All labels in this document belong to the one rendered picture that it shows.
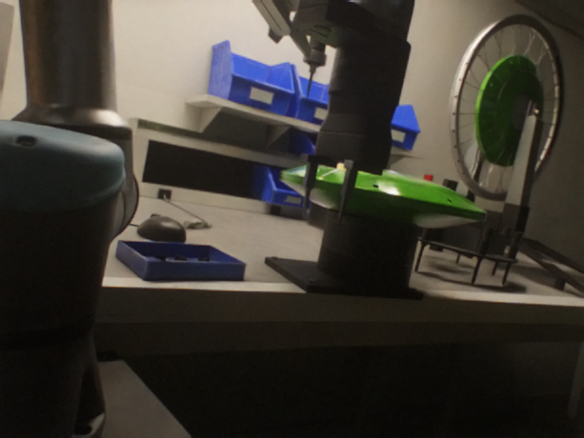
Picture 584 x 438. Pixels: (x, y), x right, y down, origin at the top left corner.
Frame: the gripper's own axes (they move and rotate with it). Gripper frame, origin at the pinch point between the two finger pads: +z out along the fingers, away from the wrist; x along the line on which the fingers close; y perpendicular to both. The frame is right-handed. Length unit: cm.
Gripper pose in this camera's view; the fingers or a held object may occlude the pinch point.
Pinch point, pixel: (320, 220)
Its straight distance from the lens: 47.0
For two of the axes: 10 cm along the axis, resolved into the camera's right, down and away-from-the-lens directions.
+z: -2.0, 9.8, 0.7
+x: -6.7, -1.8, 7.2
